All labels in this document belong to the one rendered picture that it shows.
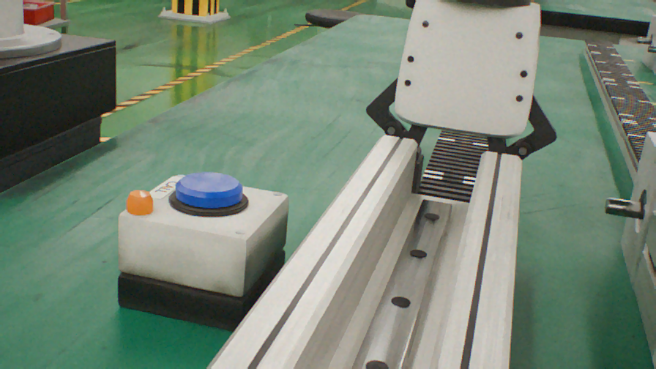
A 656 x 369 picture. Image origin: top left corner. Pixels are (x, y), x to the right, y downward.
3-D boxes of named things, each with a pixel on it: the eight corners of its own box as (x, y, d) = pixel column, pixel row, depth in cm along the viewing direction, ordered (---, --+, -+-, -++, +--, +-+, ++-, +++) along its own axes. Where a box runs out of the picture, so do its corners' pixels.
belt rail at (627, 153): (583, 53, 159) (586, 39, 158) (602, 56, 158) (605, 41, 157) (640, 205, 71) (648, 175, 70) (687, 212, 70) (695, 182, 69)
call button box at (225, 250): (174, 253, 52) (176, 168, 50) (309, 281, 50) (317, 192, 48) (116, 306, 45) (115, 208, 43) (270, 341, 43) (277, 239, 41)
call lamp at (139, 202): (134, 203, 45) (134, 184, 44) (157, 208, 44) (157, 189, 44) (121, 212, 43) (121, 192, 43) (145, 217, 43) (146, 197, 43)
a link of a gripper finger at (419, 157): (429, 121, 61) (418, 198, 64) (390, 115, 62) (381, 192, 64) (423, 130, 58) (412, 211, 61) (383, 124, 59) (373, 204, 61)
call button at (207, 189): (191, 195, 48) (192, 165, 48) (250, 206, 48) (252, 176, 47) (163, 217, 45) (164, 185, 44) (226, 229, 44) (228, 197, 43)
